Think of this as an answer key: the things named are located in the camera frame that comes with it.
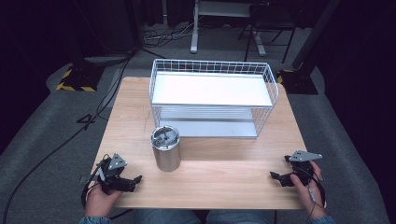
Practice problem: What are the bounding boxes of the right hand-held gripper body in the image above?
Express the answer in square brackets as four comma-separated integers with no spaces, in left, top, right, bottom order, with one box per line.
[284,149,323,188]

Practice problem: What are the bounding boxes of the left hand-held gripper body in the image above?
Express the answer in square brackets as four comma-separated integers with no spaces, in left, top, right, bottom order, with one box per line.
[96,152,134,196]

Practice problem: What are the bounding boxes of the stainless steel tumbler cup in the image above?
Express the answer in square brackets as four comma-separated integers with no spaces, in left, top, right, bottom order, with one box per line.
[150,125,182,173]

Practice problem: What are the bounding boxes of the white wire shelf rack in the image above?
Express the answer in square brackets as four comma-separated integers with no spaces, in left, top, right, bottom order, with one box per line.
[148,58,280,140]

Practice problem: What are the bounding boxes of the person's right hand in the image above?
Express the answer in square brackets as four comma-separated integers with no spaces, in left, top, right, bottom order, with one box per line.
[290,161,328,219]

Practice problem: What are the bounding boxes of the person's left hand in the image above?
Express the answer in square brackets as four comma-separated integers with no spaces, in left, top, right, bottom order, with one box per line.
[85,183,122,218]

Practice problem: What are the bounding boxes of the person's right leg in jeans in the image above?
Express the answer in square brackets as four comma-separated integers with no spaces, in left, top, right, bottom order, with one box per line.
[205,209,276,224]

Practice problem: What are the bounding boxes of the black stand with striped base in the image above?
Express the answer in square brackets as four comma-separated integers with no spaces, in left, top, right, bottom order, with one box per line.
[55,0,106,93]
[276,0,342,95]

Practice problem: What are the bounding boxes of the black chair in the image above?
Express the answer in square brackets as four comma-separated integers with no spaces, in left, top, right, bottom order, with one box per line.
[237,2,297,64]

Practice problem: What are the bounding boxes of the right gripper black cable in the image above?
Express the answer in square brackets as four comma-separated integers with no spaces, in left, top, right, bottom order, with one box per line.
[295,166,328,219]

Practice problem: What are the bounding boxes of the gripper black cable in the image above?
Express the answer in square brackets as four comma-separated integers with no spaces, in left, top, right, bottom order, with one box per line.
[80,153,134,220]
[295,166,328,219]

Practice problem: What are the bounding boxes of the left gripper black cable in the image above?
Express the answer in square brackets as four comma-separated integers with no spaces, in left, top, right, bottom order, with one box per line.
[80,153,134,220]

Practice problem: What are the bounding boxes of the long black floor cable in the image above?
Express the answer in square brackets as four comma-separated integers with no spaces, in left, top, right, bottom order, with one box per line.
[1,49,135,224]

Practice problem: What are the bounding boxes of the looped black floor cable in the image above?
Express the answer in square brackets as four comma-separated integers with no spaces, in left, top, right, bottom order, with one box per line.
[94,55,132,121]

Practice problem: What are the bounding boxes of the bundle of floor cables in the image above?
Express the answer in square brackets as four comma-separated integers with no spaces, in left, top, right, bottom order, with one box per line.
[141,18,206,41]

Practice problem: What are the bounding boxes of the white desk frame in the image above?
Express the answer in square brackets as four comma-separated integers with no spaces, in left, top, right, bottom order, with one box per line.
[189,0,267,58]

